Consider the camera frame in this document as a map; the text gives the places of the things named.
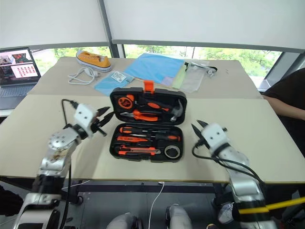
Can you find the orange tape measure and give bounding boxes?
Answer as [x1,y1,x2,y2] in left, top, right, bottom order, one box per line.
[117,94,136,110]

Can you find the black silver metal clip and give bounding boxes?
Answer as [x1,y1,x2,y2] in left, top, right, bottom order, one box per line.
[205,66,218,77]

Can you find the black table frame bar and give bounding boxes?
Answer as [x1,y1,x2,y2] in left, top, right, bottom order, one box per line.
[70,180,231,194]

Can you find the yellow tube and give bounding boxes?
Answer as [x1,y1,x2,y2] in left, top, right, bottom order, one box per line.
[239,196,305,215]

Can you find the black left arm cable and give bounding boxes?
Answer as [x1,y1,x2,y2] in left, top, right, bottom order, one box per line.
[58,98,81,229]

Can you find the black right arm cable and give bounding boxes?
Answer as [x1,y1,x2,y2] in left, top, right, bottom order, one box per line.
[192,140,268,193]

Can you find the pale green sheet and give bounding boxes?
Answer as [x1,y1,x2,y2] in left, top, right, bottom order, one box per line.
[171,63,189,89]

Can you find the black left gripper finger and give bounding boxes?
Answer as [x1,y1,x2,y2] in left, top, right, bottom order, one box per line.
[95,106,111,118]
[100,112,116,128]

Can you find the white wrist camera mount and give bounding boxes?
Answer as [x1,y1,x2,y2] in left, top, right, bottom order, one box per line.
[201,122,228,150]
[73,103,99,139]

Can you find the orange handled pliers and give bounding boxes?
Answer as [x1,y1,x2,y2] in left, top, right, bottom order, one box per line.
[120,110,160,123]

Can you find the white cable under table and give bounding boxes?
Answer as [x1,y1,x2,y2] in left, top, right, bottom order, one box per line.
[148,181,166,229]

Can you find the orange black utility knife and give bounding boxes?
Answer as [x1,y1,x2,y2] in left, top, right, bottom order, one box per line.
[114,145,162,156]

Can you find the open laptop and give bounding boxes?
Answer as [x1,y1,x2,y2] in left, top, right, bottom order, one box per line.
[0,46,42,111]

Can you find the white coiled power cable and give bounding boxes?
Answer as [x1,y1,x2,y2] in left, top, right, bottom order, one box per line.
[67,66,103,85]

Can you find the claw hammer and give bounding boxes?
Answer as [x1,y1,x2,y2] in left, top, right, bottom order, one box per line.
[155,99,184,123]

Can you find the large blue sheet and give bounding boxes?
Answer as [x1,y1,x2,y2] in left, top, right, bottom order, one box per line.
[123,52,186,85]

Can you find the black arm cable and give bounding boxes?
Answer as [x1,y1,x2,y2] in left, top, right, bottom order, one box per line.
[58,98,81,229]
[192,140,268,193]

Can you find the black orange tool case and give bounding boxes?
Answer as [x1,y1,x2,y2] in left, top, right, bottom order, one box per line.
[109,80,187,164]

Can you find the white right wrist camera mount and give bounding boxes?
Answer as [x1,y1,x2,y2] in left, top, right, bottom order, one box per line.
[201,122,228,150]

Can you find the yellow canvas sneaker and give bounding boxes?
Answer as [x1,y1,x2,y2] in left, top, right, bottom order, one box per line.
[75,50,112,73]

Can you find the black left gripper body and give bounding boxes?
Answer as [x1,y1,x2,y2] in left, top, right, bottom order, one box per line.
[91,116,107,137]

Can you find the thin white cable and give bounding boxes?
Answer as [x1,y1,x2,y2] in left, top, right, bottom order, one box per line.
[61,179,92,192]

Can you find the pale purple sheet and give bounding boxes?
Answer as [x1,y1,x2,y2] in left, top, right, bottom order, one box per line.
[160,76,176,87]

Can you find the small blue labelled bag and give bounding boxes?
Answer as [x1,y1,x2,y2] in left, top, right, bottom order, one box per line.
[93,70,134,96]

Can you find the clear plastic bag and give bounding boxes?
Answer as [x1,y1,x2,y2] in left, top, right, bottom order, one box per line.
[179,60,211,94]

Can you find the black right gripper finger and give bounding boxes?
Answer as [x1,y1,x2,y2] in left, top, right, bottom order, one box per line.
[191,123,203,143]
[196,119,209,131]

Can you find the white grey sneaker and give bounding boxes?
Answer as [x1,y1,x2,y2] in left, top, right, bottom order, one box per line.
[217,202,236,225]

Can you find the person in dark shirt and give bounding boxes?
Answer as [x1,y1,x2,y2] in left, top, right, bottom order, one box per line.
[261,68,305,158]

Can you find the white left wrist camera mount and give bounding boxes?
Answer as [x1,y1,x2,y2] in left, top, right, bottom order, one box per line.
[73,103,99,139]

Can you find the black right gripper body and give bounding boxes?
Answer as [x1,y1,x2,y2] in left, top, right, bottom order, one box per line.
[197,133,209,149]

